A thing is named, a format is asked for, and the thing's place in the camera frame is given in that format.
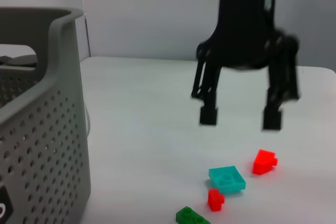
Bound green rectangular toy block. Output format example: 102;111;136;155
175;206;211;224

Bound small orange-red toy block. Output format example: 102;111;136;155
207;188;226;212

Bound orange-red wedge toy block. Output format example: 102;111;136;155
251;149;279;176

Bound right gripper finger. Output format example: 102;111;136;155
262;50;301;131
191;58;223;126

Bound teal square toy plate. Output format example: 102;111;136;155
208;165;247;195

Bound grey-green perforated storage basket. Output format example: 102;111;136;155
0;7;92;224

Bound glass carafe black lid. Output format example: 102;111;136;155
0;55;37;69

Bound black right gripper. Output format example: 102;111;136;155
197;0;300;71

